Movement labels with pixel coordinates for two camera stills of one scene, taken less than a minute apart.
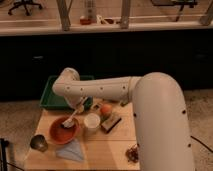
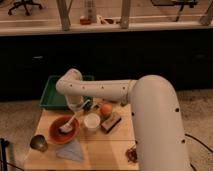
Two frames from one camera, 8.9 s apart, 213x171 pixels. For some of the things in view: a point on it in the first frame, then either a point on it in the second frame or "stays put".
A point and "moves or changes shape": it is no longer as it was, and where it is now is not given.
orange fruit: x=106 y=108 stays put
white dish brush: x=69 y=123 moves or changes shape
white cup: x=92 y=121 stays put
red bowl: x=61 y=134 stays put
